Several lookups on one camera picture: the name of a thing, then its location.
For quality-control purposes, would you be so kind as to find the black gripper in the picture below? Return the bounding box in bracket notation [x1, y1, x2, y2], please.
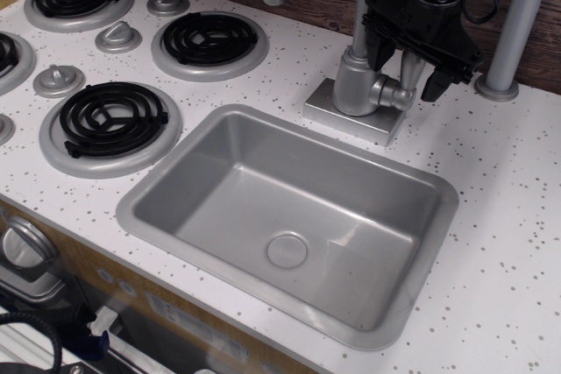
[363, 0, 483, 101]

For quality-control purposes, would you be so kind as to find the silver faucet lever handle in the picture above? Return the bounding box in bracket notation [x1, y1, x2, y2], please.
[370, 49, 426, 111]

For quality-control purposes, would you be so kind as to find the silver toy faucet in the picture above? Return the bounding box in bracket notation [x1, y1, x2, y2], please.
[261, 0, 409, 147]

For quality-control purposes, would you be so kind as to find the grey support pole with base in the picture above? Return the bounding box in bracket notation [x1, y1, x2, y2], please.
[475, 0, 542, 102]

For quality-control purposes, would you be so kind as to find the grey toy sink basin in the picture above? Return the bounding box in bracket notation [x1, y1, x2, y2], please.
[116, 105, 458, 351]

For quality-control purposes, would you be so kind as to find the back right stove burner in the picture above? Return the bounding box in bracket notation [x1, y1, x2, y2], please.
[151, 11, 268, 82]

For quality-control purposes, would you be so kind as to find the grey stove knob back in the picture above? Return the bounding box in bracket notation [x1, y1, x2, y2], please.
[146, 0, 190, 17]

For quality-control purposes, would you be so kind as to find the grey stove knob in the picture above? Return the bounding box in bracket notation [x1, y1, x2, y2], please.
[146, 0, 190, 17]
[95, 21, 142, 54]
[32, 65, 85, 99]

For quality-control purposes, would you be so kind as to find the grey stove knob middle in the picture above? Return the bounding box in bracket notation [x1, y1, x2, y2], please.
[95, 21, 142, 54]

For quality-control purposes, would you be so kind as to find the front right stove burner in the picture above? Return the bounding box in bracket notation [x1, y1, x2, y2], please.
[39, 81, 182, 179]

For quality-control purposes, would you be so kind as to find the back left stove burner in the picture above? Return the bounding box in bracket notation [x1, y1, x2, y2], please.
[24, 0, 134, 33]

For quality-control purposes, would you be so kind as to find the grey stove knob front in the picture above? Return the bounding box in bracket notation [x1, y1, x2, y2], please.
[32, 65, 85, 99]

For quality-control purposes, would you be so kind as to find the left edge stove burner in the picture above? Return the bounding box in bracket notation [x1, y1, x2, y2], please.
[1, 32, 36, 95]

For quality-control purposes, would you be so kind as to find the grey stove knob left edge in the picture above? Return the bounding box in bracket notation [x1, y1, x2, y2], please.
[0, 114, 15, 145]

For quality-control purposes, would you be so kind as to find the silver oven dial knob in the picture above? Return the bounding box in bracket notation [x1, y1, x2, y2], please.
[1, 216, 59, 281]

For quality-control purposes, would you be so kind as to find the blue clamp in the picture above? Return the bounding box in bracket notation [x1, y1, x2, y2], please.
[82, 330, 110, 361]

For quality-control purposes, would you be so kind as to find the black cable lower left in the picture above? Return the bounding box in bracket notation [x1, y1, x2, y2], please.
[0, 310, 62, 370]

